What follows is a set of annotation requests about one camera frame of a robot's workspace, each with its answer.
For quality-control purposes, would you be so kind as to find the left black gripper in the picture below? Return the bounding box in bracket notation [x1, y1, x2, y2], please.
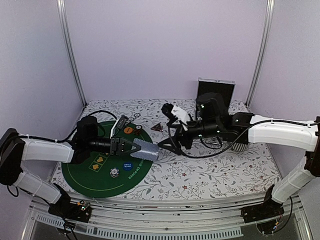
[86, 136, 141, 157]

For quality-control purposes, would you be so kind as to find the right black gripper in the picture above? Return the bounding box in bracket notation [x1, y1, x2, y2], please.
[156, 120, 221, 157]

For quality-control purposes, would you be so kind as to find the orange big blind button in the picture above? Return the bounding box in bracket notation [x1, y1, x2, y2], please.
[124, 127, 133, 134]

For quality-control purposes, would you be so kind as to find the red poker chip stack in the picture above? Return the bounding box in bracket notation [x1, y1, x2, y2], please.
[133, 125, 143, 136]

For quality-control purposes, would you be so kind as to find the blue small blind button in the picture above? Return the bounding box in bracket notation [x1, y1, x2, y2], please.
[122, 162, 134, 171]

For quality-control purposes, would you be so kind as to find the blue playing card deck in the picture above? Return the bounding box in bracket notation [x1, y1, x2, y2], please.
[130, 138, 160, 162]

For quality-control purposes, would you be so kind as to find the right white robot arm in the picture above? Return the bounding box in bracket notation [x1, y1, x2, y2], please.
[158, 92, 320, 218]

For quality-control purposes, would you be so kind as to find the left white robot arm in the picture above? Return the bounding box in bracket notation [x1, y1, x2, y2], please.
[0, 116, 142, 217]

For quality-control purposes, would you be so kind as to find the black red triangular plaque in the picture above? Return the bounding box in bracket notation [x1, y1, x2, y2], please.
[150, 123, 163, 132]

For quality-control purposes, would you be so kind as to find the striped ceramic mug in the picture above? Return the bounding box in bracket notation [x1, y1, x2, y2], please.
[231, 142, 249, 152]

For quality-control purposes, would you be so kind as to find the aluminium poker chip case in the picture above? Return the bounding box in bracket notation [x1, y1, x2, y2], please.
[197, 77, 236, 107]

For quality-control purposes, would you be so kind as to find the floral white tablecloth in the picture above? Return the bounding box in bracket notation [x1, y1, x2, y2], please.
[51, 99, 281, 201]

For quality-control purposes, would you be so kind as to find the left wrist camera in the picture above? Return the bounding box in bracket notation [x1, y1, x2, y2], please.
[109, 115, 129, 138]

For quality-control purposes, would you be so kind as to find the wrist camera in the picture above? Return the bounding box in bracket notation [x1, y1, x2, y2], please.
[109, 115, 129, 138]
[161, 103, 192, 131]

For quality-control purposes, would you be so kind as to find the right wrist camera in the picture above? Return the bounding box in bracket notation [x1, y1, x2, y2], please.
[161, 103, 192, 131]

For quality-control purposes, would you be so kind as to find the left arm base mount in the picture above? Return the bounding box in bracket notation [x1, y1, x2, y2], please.
[48, 202, 92, 223]

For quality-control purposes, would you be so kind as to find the front aluminium rail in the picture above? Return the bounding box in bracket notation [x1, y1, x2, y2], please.
[21, 193, 314, 240]

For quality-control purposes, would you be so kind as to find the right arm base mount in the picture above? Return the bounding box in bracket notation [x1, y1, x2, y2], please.
[240, 197, 294, 236]

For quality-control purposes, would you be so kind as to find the left aluminium frame post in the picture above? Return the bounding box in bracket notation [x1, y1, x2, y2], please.
[56, 0, 88, 108]

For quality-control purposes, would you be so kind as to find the aluminium frame post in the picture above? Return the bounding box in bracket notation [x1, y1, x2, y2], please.
[56, 0, 88, 108]
[245, 0, 275, 108]

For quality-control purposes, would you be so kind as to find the right aluminium frame post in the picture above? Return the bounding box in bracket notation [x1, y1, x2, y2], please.
[245, 0, 275, 108]

